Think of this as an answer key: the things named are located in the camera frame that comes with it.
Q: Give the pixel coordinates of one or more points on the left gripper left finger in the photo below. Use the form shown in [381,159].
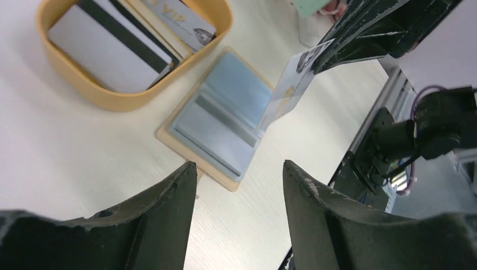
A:
[148,231]

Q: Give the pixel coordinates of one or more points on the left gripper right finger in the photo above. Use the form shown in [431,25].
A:
[445,241]

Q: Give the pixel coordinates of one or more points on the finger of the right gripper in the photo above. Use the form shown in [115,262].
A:
[373,29]

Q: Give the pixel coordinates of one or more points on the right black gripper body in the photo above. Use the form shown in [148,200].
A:
[442,121]

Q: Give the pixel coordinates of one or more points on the white VIP diamond card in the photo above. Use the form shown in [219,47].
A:
[295,79]

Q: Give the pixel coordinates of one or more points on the wooden card tray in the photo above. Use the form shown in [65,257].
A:
[217,124]

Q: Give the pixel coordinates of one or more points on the tan oval card holder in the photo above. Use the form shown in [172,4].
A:
[217,12]

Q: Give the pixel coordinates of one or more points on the cards in holder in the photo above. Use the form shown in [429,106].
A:
[128,46]

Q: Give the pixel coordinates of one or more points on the pink patterned garment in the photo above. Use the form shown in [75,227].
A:
[334,7]

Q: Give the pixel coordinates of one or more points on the white printed garment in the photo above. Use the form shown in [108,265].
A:
[306,8]

